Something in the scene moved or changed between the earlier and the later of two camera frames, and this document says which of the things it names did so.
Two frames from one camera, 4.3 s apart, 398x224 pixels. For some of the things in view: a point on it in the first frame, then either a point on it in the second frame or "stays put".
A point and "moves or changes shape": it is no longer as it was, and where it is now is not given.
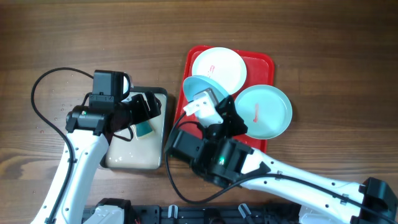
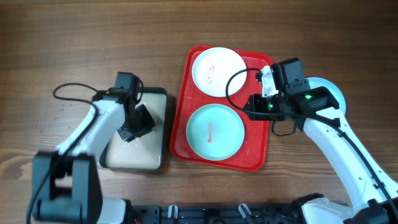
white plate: (222, 65) stays put
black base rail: (280, 213) stays put
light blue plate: (194, 83) -> (316, 83)
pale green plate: (266, 111) moves or changes shape
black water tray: (150, 154) stays put
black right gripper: (226, 107) -> (254, 101)
